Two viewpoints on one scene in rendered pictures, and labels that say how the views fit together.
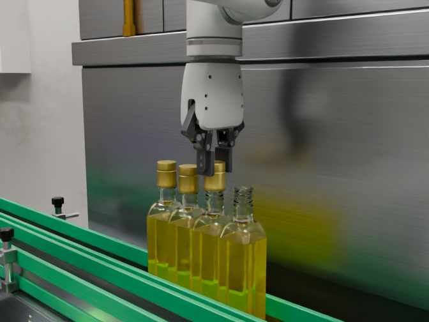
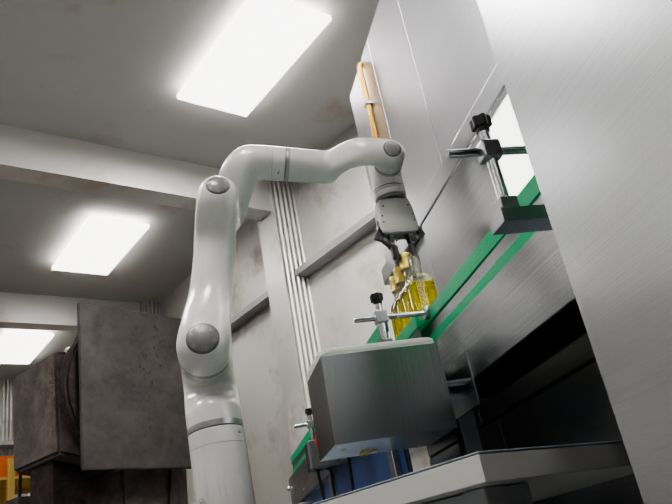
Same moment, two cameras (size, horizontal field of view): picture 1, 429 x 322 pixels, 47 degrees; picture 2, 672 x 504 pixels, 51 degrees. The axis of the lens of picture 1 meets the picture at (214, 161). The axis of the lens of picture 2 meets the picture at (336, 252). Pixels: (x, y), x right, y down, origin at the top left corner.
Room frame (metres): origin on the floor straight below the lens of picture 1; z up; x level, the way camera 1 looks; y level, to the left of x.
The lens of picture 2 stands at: (-0.72, -0.76, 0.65)
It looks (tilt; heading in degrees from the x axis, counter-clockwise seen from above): 24 degrees up; 33
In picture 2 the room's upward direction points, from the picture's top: 11 degrees counter-clockwise
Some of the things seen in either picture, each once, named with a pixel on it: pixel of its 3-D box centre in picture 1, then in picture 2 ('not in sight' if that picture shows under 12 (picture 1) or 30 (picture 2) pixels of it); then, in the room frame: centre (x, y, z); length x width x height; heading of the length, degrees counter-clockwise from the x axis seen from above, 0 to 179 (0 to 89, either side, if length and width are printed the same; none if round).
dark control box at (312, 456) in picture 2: not in sight; (321, 455); (0.98, 0.53, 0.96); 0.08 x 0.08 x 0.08; 47
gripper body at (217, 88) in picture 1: (214, 91); (395, 216); (0.76, 0.00, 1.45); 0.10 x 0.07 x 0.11; 138
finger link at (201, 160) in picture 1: (200, 154); (390, 250); (0.74, 0.02, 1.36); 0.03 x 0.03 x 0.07; 48
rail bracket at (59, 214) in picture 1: (66, 221); not in sight; (1.22, 0.38, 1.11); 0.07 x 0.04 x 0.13; 137
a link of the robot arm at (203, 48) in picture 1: (215, 50); (391, 196); (0.76, 0.00, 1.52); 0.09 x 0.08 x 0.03; 138
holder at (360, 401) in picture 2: not in sight; (391, 401); (0.42, -0.08, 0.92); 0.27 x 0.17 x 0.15; 137
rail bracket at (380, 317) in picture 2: not in sight; (392, 319); (0.55, -0.04, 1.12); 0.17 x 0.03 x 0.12; 137
